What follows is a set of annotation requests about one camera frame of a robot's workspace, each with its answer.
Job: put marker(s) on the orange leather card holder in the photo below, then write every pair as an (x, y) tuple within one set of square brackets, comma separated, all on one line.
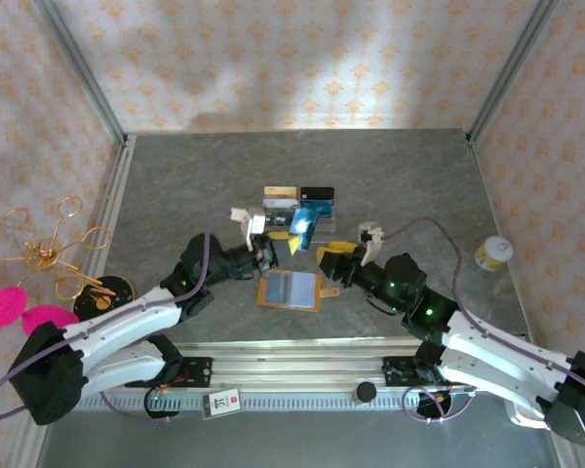
[(262, 295)]

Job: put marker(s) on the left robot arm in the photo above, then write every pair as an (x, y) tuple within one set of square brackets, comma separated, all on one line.
[(127, 322)]

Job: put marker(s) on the black card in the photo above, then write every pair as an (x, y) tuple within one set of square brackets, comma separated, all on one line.
[(278, 220), (317, 192)]

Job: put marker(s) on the clear acrylic card stand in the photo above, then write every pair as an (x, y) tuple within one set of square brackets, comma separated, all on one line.
[(327, 225)]

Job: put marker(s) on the silver card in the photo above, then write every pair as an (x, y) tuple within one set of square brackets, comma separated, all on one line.
[(280, 204)]

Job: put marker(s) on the dark grey card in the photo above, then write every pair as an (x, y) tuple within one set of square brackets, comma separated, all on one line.
[(278, 287)]

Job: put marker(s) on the gold card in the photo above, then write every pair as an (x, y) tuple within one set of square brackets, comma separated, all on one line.
[(280, 191)]

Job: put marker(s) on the yellow white can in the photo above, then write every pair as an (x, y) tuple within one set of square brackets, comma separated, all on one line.
[(492, 253)]

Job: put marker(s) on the black round knob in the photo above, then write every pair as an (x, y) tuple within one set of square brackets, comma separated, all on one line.
[(365, 391)]

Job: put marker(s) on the black round disc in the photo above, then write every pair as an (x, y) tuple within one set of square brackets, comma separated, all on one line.
[(117, 292)]

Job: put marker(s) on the white number tag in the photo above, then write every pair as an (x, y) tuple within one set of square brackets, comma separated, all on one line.
[(222, 403)]

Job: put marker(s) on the pink fluffy ball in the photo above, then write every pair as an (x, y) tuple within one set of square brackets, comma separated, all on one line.
[(49, 319), (4, 307)]

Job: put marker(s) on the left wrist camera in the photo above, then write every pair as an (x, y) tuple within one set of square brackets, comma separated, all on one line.
[(253, 222)]

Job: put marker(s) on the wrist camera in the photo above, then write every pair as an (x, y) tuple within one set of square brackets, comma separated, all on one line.
[(253, 222), (370, 231)]

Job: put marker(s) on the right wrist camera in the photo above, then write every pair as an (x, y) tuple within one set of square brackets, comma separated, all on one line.
[(370, 231)]

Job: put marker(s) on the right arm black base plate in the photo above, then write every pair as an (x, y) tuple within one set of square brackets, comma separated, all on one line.
[(395, 370)]

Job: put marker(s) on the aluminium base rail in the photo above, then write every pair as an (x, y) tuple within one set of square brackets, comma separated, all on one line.
[(297, 363)]

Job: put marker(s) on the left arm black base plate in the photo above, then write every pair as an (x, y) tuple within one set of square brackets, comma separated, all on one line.
[(200, 373)]

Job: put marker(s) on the aluminium side rail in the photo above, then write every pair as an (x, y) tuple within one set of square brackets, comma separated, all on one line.
[(119, 185)]

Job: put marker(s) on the aluminium frame post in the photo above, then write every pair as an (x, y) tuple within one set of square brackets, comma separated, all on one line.
[(512, 68), (83, 73)]

